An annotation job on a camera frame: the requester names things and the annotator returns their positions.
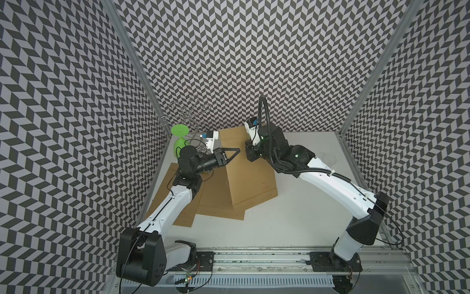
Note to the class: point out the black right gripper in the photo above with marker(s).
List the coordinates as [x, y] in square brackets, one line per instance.
[251, 156]

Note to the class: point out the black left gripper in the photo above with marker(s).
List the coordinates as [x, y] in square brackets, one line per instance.
[220, 155]

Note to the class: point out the brown file bag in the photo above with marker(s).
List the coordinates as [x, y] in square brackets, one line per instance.
[251, 183]
[183, 190]
[215, 196]

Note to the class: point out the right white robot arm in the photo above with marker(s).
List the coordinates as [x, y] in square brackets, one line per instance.
[367, 209]

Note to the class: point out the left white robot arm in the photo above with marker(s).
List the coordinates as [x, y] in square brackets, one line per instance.
[143, 256]

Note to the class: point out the green plastic goblet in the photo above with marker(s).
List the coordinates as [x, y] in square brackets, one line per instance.
[179, 131]

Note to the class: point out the clear plastic cup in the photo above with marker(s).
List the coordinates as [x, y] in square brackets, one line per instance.
[329, 159]

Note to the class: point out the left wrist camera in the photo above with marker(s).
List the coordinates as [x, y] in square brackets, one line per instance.
[210, 137]

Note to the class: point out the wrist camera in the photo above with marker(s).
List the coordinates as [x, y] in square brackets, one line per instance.
[210, 137]
[251, 126]

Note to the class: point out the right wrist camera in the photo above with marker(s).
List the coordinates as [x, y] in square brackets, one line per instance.
[251, 126]

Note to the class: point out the metal wire cup rack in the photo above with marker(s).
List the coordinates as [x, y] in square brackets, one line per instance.
[185, 115]

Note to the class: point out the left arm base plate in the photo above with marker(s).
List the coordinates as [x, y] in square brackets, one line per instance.
[200, 261]

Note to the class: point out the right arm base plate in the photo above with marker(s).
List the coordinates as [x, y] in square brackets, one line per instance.
[330, 262]

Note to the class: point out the aluminium front rail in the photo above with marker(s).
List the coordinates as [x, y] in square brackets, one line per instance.
[374, 260]

